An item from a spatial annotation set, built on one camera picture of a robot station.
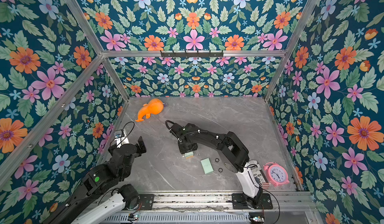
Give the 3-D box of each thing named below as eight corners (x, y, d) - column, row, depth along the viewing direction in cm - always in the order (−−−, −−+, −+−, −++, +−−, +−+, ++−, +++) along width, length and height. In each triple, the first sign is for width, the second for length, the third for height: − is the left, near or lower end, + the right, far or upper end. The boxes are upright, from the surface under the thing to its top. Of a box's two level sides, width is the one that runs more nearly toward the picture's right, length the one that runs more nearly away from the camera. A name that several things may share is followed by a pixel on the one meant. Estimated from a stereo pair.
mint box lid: (205, 174, 84) (205, 173, 82) (200, 161, 89) (200, 160, 87) (213, 171, 85) (214, 169, 83) (208, 159, 90) (208, 157, 88)
